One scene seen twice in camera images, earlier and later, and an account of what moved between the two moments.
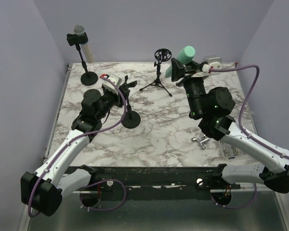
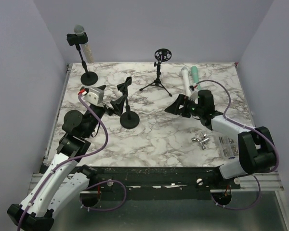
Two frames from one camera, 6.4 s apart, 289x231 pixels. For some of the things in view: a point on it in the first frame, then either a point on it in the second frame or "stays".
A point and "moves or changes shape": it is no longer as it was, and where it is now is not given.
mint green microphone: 184,55 moves or changes shape
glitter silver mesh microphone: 79,31 stays
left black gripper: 120,101 → 118,105
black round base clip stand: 90,78 stays
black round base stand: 132,119 stays
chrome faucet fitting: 202,141 stays
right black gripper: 179,70 → 174,108
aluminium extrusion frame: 68,73 stays
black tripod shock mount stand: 161,55 stays
